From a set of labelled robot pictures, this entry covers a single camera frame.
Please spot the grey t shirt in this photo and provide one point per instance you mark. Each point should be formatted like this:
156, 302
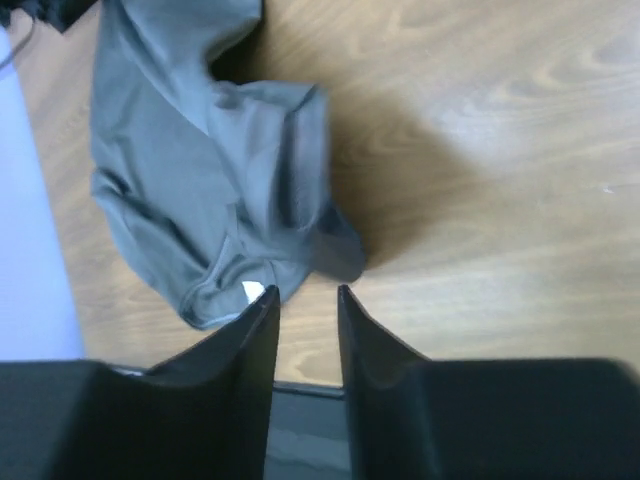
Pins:
212, 190

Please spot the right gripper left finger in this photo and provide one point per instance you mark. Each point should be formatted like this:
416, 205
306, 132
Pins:
203, 414

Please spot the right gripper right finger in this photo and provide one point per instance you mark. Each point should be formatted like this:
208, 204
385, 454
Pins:
411, 417

